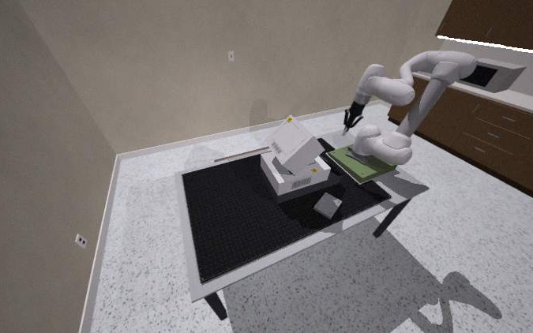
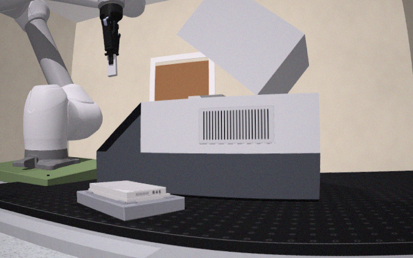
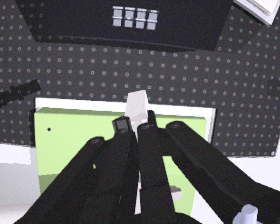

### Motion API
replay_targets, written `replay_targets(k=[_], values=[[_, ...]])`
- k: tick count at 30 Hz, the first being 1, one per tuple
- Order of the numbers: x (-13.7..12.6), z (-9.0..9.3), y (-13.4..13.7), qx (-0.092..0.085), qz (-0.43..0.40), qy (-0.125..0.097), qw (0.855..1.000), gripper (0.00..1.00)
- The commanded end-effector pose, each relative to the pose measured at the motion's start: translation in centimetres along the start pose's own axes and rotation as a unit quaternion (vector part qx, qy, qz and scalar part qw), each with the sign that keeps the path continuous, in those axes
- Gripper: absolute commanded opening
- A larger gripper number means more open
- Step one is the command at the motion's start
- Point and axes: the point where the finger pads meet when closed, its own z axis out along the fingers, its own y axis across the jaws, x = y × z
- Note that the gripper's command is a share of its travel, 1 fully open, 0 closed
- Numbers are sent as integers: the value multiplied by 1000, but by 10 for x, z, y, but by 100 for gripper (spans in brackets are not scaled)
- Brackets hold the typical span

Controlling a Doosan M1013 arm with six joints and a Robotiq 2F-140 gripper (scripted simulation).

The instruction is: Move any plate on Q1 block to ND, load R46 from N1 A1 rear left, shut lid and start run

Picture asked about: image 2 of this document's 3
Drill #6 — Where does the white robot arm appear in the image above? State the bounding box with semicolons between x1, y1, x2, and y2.
0;0;146;170

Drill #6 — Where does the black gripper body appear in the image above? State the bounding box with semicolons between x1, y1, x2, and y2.
100;3;123;31

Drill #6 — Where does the grey lab machine housing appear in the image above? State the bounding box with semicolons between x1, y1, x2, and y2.
96;0;321;200

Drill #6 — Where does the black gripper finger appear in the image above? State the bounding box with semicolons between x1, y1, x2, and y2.
101;17;117;76
114;24;121;71

